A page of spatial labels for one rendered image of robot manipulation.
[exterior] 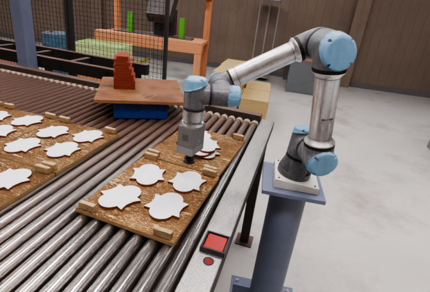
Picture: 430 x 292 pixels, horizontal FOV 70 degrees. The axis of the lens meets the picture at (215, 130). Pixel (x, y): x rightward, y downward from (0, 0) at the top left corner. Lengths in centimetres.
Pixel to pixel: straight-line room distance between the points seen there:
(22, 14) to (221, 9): 583
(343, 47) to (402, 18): 744
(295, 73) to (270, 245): 531
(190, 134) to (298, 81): 571
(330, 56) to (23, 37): 234
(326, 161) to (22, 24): 238
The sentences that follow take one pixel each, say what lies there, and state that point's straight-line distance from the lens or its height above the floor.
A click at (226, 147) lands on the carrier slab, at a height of 94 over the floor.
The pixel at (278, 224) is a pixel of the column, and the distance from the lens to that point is 152.
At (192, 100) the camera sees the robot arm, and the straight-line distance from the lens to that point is 102.
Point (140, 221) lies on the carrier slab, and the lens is 102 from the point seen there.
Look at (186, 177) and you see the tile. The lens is 121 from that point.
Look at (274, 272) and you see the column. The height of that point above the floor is 38.
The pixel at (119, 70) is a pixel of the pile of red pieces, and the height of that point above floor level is 115.
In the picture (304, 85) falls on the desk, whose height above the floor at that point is 18.
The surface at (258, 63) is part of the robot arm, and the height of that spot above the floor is 140.
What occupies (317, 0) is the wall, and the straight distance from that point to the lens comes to 804.
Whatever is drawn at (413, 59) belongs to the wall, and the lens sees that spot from 873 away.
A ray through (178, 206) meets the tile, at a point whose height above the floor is 95.
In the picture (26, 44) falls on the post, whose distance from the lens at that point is 287.
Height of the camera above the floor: 159
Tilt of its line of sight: 23 degrees down
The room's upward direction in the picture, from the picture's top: 7 degrees clockwise
